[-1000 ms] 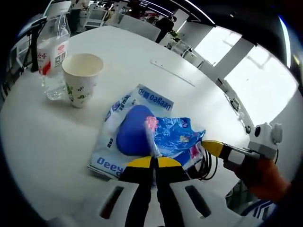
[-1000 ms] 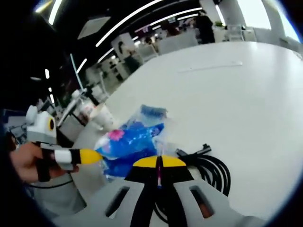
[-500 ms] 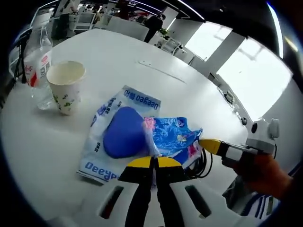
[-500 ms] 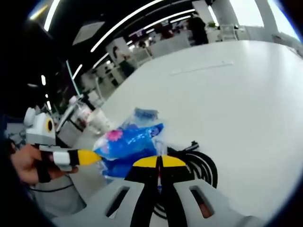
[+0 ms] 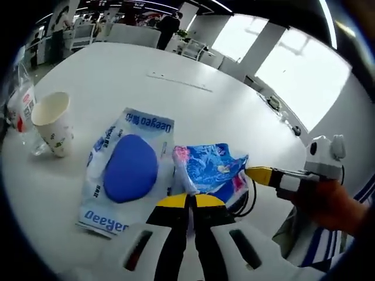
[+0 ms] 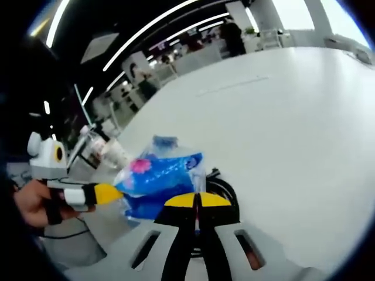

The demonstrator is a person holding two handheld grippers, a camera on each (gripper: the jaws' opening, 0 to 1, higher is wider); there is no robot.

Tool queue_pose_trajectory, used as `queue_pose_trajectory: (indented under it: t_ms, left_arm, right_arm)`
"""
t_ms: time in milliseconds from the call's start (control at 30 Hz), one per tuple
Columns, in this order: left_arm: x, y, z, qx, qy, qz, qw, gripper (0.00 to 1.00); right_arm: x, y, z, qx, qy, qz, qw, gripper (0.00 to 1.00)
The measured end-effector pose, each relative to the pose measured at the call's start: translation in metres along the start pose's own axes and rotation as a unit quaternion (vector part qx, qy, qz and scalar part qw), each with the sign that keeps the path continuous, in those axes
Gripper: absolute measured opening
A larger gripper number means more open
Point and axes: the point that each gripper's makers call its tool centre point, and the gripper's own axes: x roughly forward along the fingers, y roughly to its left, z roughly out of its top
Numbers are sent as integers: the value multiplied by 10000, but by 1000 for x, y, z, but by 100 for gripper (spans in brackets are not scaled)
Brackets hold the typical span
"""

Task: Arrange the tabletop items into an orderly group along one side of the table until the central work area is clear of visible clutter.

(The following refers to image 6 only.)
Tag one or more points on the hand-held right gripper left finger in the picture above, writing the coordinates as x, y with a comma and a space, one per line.
140, 251

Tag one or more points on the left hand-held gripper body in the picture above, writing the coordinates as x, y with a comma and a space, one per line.
48, 159

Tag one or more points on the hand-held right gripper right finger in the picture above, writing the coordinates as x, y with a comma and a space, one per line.
234, 251

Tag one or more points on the blue floral packet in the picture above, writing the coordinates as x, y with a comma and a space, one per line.
158, 178

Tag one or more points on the clear packet with blue pad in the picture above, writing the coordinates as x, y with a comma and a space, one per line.
165, 140

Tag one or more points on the person's left hand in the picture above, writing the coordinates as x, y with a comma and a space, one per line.
33, 202

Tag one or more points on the ceiling air vent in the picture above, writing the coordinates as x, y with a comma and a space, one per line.
99, 47

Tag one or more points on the white table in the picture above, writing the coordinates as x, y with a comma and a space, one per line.
278, 117

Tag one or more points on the long ceiling light strip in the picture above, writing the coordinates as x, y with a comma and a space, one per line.
137, 35

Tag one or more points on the grey office partition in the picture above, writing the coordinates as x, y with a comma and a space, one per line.
199, 60

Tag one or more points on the white chair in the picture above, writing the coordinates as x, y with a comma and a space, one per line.
270, 39

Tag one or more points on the green plant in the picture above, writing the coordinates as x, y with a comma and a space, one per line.
249, 30

